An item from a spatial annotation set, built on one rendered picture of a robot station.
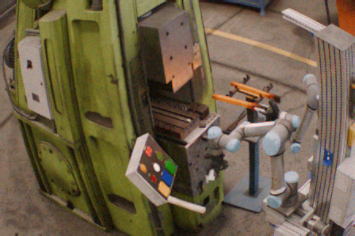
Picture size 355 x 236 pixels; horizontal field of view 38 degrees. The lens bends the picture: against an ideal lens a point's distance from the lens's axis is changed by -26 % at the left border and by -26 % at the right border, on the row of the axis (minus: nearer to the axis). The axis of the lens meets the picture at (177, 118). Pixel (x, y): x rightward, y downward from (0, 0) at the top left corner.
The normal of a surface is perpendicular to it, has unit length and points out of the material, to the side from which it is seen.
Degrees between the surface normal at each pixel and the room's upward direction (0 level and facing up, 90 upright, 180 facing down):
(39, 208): 0
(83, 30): 89
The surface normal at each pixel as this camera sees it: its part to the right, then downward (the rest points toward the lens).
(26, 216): -0.12, -0.81
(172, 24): 0.81, 0.25
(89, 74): -0.58, 0.52
